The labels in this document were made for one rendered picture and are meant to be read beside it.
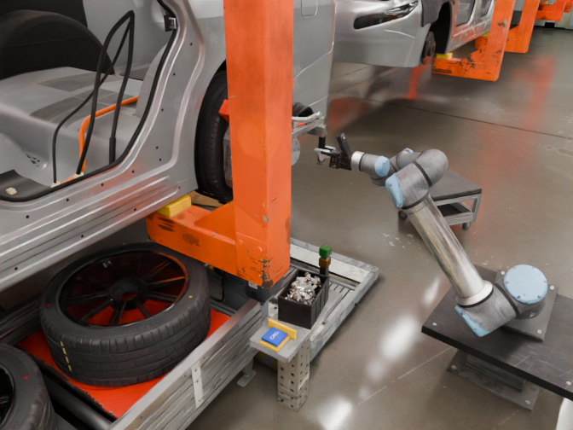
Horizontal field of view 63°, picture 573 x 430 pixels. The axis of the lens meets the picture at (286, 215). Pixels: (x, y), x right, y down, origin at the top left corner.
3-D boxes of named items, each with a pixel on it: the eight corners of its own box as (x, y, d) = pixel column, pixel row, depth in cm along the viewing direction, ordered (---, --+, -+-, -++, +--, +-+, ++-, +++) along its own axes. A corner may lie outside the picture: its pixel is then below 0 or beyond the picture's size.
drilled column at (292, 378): (289, 386, 210) (290, 313, 190) (309, 396, 206) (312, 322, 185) (276, 401, 203) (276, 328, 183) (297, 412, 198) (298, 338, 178)
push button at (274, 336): (271, 330, 176) (271, 326, 175) (287, 337, 173) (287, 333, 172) (261, 341, 171) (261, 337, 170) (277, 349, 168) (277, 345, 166)
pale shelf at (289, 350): (307, 285, 206) (308, 280, 204) (342, 299, 198) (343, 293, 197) (248, 345, 174) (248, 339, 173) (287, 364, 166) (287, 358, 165)
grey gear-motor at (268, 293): (222, 282, 262) (219, 229, 245) (286, 310, 243) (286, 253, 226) (200, 300, 249) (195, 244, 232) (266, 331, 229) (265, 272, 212)
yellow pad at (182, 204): (170, 198, 221) (169, 188, 218) (192, 206, 214) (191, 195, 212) (148, 209, 211) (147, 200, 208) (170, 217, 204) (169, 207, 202)
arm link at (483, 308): (522, 322, 181) (421, 160, 169) (483, 346, 183) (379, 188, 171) (503, 308, 196) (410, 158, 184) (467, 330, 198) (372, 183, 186)
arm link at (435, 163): (446, 142, 170) (404, 144, 237) (416, 161, 171) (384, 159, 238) (463, 169, 171) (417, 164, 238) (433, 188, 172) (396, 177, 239)
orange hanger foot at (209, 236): (173, 224, 231) (164, 159, 214) (260, 258, 206) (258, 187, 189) (147, 240, 218) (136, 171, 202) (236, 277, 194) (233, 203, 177)
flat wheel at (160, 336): (112, 271, 239) (103, 231, 227) (234, 294, 224) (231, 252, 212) (13, 368, 183) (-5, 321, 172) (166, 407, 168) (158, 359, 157)
